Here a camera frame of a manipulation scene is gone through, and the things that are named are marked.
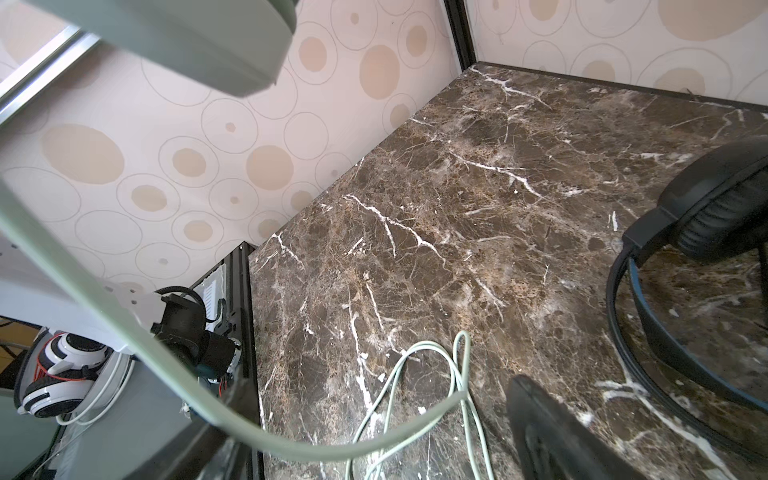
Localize black vertical frame post left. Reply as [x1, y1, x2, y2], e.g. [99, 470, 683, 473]
[442, 0, 477, 72]

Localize mint green headphones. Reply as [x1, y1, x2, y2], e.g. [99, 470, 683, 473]
[1, 1, 472, 462]

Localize mint green headphone cable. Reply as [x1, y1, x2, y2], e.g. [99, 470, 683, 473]
[344, 331, 496, 480]

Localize black blue headphones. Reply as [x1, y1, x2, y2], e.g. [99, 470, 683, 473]
[606, 136, 767, 464]

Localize white red black headset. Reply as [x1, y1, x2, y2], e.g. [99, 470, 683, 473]
[14, 330, 135, 426]

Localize silver aluminium left rail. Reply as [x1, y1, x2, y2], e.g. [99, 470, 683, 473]
[1, 26, 101, 125]

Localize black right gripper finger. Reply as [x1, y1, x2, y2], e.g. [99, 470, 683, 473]
[505, 375, 643, 479]

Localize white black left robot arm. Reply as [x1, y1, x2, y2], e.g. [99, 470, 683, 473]
[150, 286, 241, 382]

